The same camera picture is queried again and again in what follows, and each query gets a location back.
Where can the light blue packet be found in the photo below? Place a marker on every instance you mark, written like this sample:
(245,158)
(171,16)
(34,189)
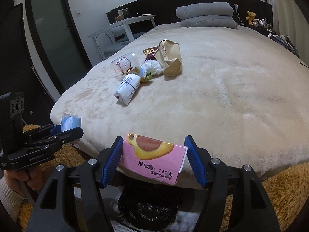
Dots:
(69,122)

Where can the grey cushioned metal chair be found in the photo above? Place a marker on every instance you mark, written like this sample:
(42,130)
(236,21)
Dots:
(118,45)

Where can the dark frosted glass door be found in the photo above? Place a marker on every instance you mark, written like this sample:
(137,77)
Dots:
(57,42)

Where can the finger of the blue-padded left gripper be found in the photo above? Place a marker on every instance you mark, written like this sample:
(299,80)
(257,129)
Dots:
(40,150)
(35,131)

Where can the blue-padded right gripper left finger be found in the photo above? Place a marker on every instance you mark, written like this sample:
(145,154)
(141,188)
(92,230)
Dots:
(55,208)

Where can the left hand bare skin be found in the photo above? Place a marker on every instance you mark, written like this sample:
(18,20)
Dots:
(33,178)

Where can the pink cake snack box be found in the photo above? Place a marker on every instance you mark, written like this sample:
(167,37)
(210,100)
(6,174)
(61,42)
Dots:
(153,159)

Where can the black-lined trash bin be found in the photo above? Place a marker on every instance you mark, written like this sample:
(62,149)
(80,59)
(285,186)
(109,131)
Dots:
(148,207)

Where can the small box on headboard shelf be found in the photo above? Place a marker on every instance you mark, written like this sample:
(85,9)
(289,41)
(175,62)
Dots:
(122,14)

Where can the beige plush bed blanket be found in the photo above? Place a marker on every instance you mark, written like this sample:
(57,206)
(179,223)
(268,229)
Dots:
(240,95)

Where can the cream window curtain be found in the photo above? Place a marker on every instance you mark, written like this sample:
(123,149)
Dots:
(289,20)

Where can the brown paper bag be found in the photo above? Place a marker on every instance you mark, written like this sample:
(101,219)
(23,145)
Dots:
(169,57)

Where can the upper grey pillow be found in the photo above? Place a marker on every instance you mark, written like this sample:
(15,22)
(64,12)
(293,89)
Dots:
(202,9)

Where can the lower grey pillow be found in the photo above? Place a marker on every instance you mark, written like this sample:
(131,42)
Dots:
(209,21)

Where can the pile of clothes by bed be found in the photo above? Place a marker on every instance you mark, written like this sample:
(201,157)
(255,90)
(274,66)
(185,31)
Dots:
(284,41)

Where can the brown chocolate snack box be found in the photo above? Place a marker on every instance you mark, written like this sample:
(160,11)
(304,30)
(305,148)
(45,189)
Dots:
(150,53)

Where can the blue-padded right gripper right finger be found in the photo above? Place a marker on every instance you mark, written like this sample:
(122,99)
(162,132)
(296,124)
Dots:
(252,209)

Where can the brown fluffy rug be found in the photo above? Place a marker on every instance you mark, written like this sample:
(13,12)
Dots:
(288,190)

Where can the left cream knit sleeve forearm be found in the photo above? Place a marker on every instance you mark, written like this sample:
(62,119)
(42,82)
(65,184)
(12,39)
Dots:
(11,200)

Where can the white tissue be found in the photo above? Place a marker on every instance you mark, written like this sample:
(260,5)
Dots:
(152,66)

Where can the cluttered dark nightstand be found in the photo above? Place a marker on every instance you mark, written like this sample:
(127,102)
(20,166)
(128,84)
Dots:
(262,27)

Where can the black cabinet with speakers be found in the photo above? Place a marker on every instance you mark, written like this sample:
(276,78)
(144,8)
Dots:
(18,72)

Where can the grey pillow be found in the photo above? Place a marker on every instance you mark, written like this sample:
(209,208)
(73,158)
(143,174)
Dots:
(209,21)
(202,9)

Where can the small brown teddy bear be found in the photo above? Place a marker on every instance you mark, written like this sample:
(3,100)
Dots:
(251,16)

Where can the white blue printed packet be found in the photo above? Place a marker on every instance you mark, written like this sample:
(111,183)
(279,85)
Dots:
(127,88)

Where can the clear plastic cup red print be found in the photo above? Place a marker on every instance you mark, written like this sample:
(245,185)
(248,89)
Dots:
(123,65)

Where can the white metal side table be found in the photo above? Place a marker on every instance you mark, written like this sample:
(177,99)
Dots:
(126,24)

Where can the colourful snack wrapper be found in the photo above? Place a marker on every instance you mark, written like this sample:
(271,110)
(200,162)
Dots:
(142,73)

